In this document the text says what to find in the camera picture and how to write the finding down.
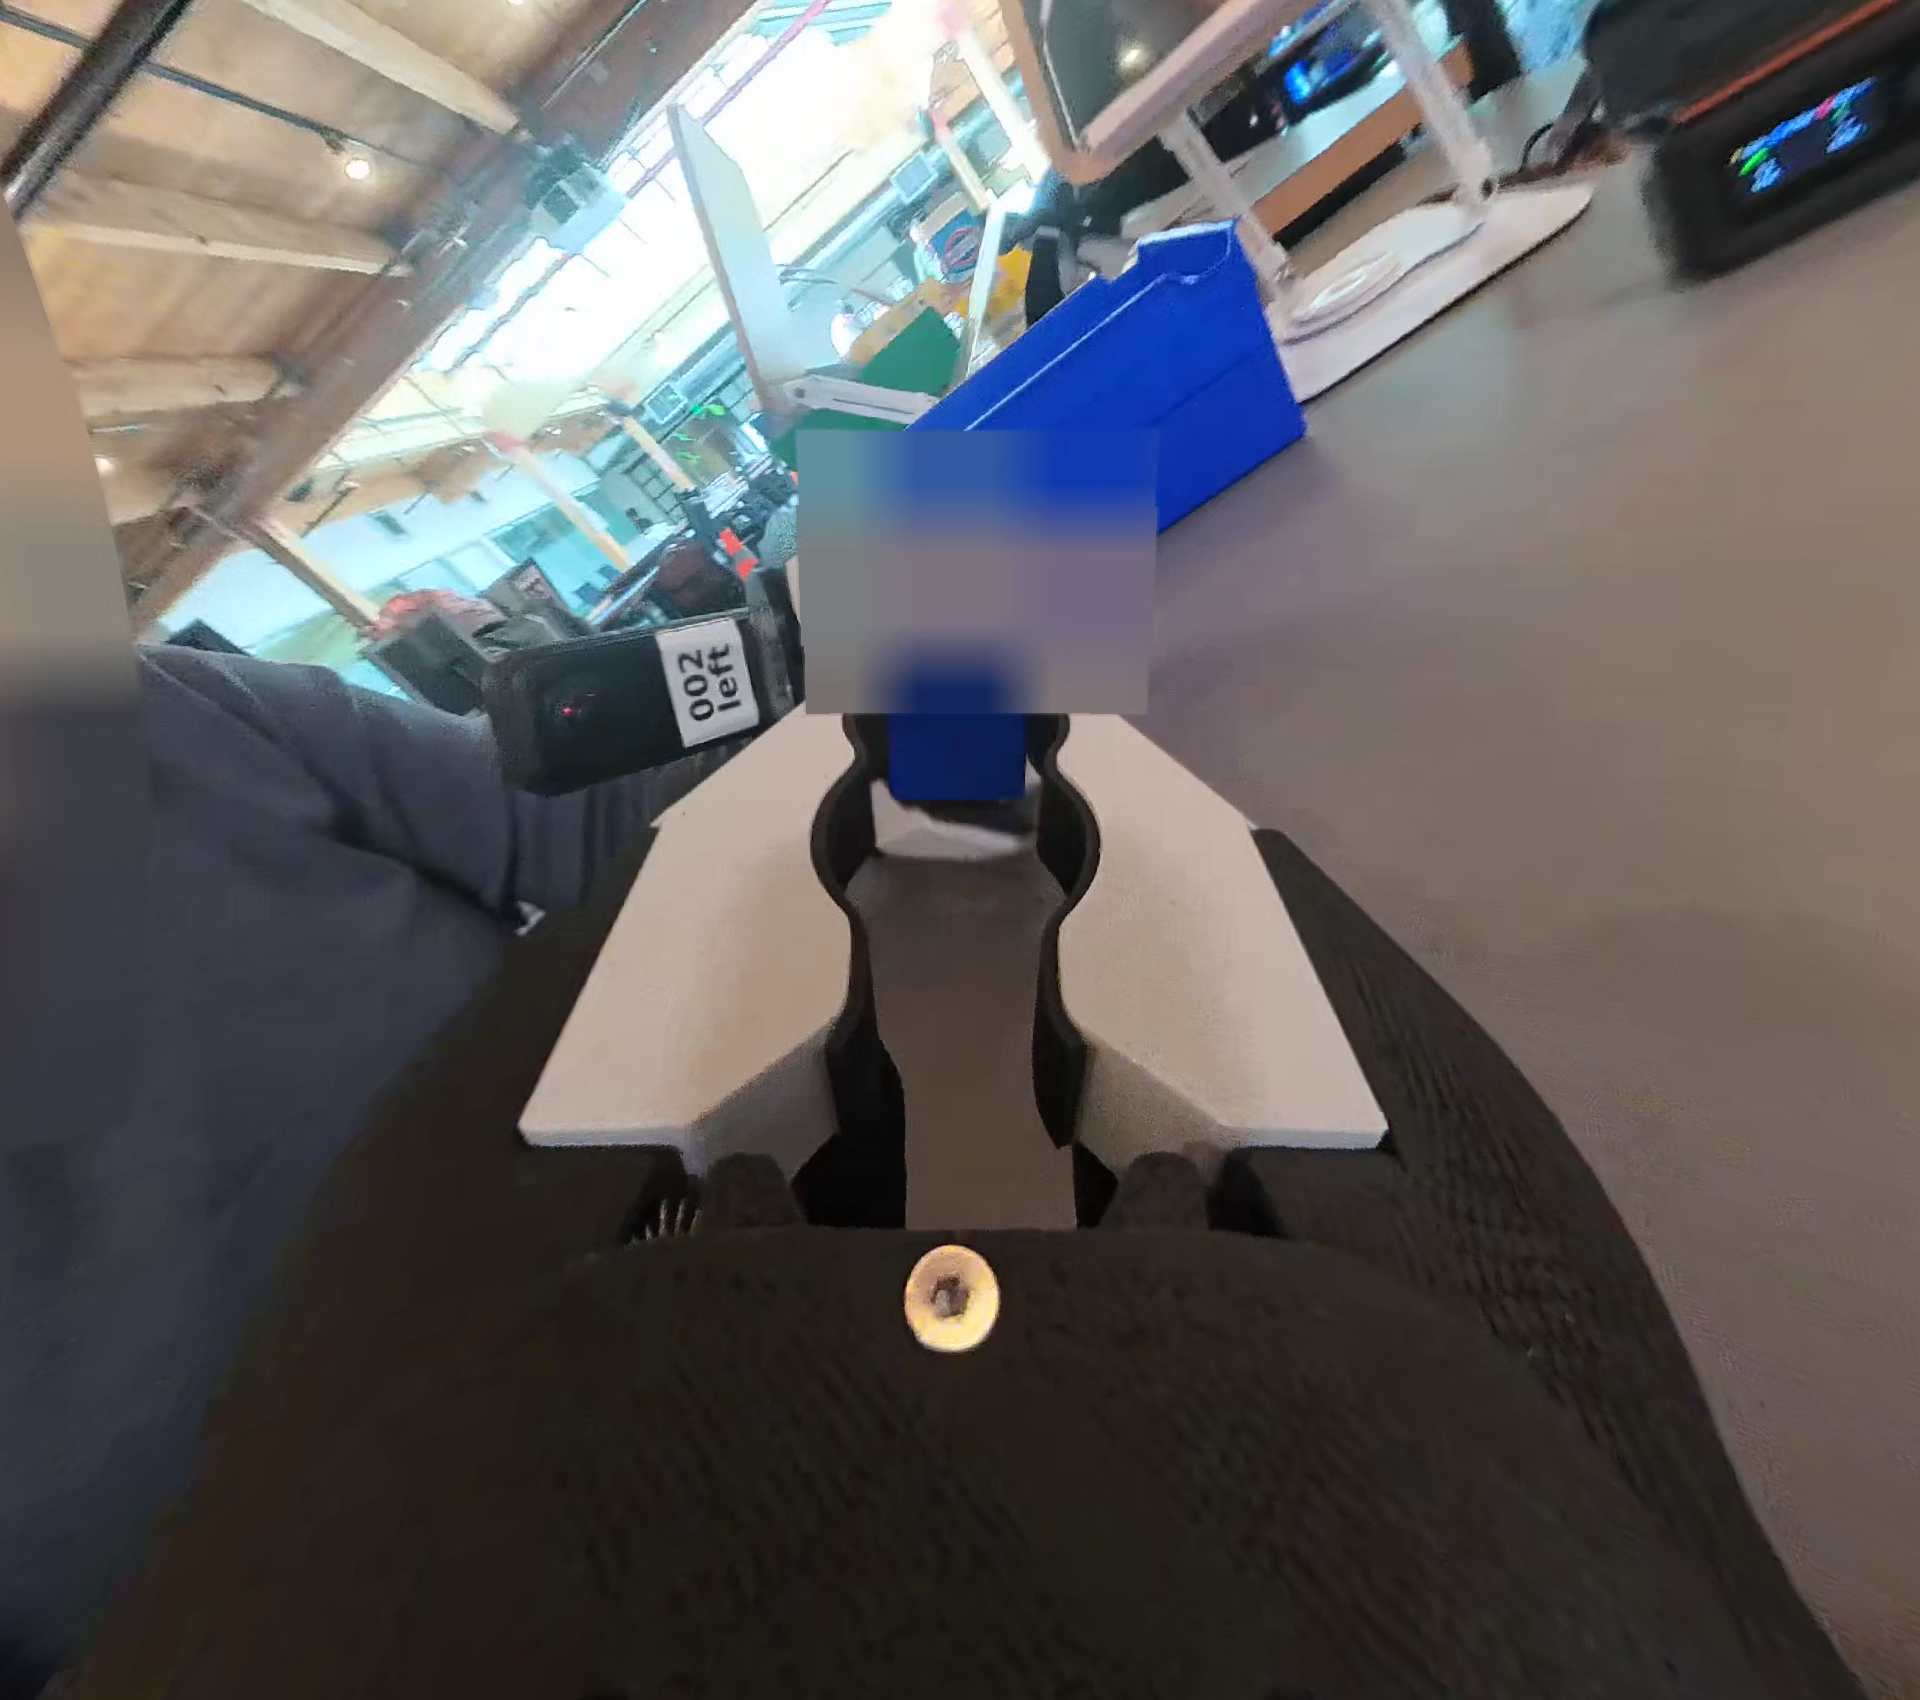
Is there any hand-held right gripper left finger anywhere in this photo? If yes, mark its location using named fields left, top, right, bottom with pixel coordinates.
left=521, top=712, right=912, bottom=1228

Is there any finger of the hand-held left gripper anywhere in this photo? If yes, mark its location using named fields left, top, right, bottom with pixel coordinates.
left=873, top=794, right=1047, bottom=865

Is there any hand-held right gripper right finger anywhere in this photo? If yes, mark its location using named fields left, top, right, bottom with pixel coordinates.
left=1030, top=712, right=1391, bottom=1174

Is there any blue block with string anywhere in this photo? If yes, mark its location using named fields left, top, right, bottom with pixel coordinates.
left=888, top=712, right=1026, bottom=801

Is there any large blue plastic bin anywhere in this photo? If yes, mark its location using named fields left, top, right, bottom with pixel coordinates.
left=908, top=221, right=1306, bottom=533

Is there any person's left forearm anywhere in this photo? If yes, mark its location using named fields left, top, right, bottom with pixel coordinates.
left=134, top=648, right=662, bottom=925

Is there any green panel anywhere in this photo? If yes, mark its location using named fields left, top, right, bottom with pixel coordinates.
left=839, top=307, right=965, bottom=396

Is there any white tilted panel on stand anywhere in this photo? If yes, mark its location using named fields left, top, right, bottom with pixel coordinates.
left=666, top=102, right=941, bottom=427

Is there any ceiling projector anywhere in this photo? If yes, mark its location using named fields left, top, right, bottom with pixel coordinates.
left=535, top=164, right=625, bottom=245

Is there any wood-framed panel on stand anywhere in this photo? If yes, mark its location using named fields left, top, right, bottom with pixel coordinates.
left=950, top=0, right=1593, bottom=402

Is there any black power station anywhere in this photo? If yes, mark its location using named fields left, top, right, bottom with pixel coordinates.
left=1581, top=0, right=1920, bottom=277

